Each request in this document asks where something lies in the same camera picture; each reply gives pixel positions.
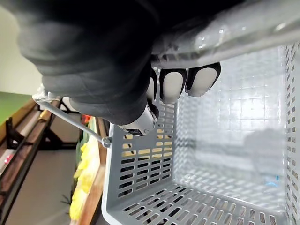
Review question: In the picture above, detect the wooden produce stand board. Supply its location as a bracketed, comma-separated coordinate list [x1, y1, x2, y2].
[77, 116, 111, 225]

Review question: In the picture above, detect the black shelf bracket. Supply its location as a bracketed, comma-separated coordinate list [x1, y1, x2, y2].
[4, 117, 27, 150]

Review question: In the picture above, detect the wooden shelf with dark rail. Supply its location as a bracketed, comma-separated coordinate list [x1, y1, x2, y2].
[0, 97, 62, 218]

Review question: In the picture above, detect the grey plastic shopping basket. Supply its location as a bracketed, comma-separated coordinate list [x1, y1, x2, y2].
[101, 42, 300, 225]

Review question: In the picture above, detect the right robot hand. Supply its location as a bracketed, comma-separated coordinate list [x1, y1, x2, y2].
[9, 0, 249, 137]

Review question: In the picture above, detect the yellow leafy vegetable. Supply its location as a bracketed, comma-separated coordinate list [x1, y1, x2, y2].
[69, 135, 100, 222]

